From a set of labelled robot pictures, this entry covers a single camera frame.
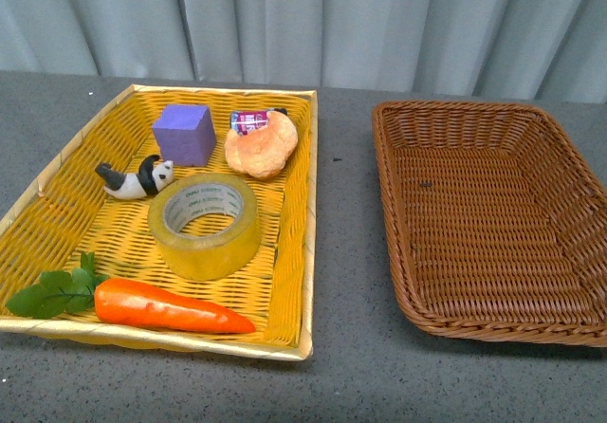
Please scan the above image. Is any clear packing tape roll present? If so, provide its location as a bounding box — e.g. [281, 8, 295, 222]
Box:
[148, 173, 261, 281]

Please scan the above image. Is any yellow woven basket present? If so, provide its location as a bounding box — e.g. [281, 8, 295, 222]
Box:
[1, 85, 318, 361]

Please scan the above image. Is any brown wicker basket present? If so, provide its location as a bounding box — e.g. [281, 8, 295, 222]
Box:
[372, 101, 606, 347]

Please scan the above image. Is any toy bread roll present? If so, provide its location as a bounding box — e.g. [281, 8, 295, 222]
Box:
[224, 110, 299, 179]

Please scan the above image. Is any small pink snack packet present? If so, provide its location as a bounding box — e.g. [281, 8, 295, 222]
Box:
[230, 107, 288, 136]

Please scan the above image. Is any purple foam cube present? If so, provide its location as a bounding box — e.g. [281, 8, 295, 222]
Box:
[152, 104, 217, 167]

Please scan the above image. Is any panda figurine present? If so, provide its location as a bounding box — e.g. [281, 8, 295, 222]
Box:
[95, 155, 174, 200]

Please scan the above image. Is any orange toy carrot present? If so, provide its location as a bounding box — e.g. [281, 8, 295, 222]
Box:
[6, 252, 255, 334]

